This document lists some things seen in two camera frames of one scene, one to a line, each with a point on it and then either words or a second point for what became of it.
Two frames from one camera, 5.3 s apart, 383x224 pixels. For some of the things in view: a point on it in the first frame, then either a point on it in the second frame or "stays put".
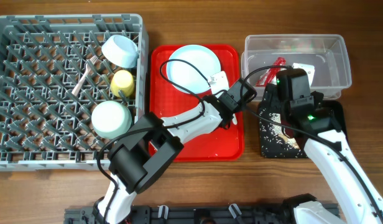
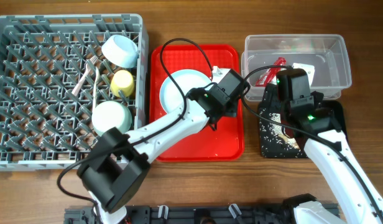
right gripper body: (316, 103) stays put
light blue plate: (189, 78) → (171, 96)
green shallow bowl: (110, 119) stays put
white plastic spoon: (234, 120) → (96, 74)
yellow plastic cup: (122, 80) stays put
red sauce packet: (269, 76) stays put
